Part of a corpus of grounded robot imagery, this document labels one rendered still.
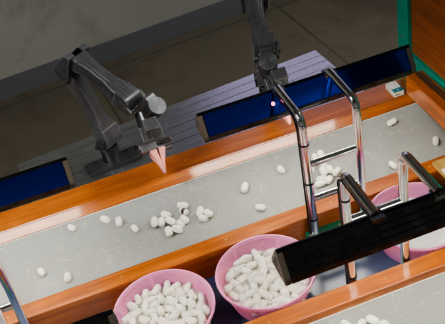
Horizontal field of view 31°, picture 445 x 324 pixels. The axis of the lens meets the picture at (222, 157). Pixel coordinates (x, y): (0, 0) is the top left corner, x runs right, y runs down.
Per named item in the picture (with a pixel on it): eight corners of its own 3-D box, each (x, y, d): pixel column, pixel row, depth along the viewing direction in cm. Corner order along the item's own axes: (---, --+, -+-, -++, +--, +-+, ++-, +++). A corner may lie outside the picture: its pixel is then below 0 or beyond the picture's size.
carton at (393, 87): (385, 89, 264) (385, 83, 263) (395, 85, 264) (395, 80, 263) (394, 97, 259) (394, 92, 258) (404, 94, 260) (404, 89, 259)
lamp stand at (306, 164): (285, 209, 239) (265, 85, 212) (345, 187, 243) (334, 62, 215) (310, 248, 225) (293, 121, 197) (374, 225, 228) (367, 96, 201)
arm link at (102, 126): (125, 138, 265) (78, 52, 252) (111, 150, 261) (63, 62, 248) (114, 138, 269) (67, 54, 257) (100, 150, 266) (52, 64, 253)
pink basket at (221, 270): (200, 297, 217) (194, 273, 211) (272, 244, 228) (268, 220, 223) (266, 351, 199) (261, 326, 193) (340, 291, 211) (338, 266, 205)
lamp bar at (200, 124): (195, 128, 216) (191, 107, 211) (402, 59, 226) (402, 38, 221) (204, 144, 210) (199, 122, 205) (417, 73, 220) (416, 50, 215)
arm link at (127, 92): (147, 91, 243) (74, 34, 250) (127, 107, 238) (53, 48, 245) (142, 115, 253) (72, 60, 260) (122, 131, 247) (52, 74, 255)
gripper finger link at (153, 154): (181, 165, 237) (169, 136, 239) (157, 173, 236) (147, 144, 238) (179, 170, 244) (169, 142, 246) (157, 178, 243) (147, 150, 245)
